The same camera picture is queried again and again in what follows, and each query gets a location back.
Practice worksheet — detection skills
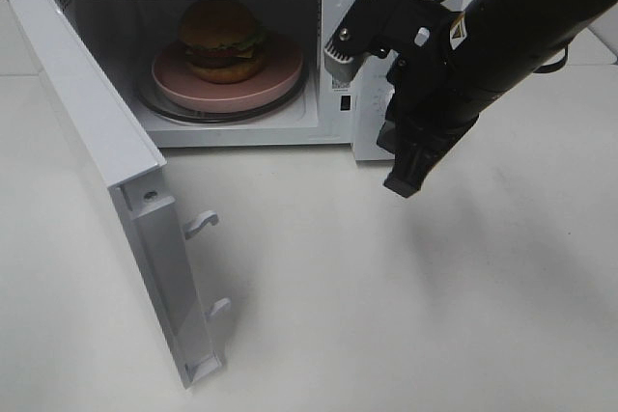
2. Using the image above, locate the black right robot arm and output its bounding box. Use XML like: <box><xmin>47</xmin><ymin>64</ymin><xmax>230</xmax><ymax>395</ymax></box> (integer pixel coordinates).
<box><xmin>324</xmin><ymin>0</ymin><xmax>617</xmax><ymax>197</ymax></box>

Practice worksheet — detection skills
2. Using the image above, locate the white microwave oven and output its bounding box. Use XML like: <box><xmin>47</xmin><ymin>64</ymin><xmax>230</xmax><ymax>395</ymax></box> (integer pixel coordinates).
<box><xmin>6</xmin><ymin>0</ymin><xmax>391</xmax><ymax>161</ymax></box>

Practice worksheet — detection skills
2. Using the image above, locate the glass microwave turntable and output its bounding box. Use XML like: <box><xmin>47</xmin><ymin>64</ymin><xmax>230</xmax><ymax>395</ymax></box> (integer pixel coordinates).
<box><xmin>137</xmin><ymin>69</ymin><xmax>310</xmax><ymax>127</ymax></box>

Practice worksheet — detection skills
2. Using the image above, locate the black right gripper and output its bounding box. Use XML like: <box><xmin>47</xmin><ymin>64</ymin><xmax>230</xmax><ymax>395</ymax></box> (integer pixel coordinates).
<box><xmin>324</xmin><ymin>0</ymin><xmax>476</xmax><ymax>198</ymax></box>

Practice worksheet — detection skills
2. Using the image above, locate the burger with bun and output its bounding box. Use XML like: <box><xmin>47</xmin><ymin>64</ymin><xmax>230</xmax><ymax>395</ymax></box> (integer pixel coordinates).
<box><xmin>178</xmin><ymin>0</ymin><xmax>268</xmax><ymax>84</ymax></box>

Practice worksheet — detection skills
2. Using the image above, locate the white microwave door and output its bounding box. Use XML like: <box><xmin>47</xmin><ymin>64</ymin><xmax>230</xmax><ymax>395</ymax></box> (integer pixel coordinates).
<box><xmin>4</xmin><ymin>0</ymin><xmax>230</xmax><ymax>387</ymax></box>

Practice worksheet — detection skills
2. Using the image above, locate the pink round plate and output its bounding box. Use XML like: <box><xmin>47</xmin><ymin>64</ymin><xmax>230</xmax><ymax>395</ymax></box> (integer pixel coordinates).
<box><xmin>151</xmin><ymin>33</ymin><xmax>304</xmax><ymax>114</ymax></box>

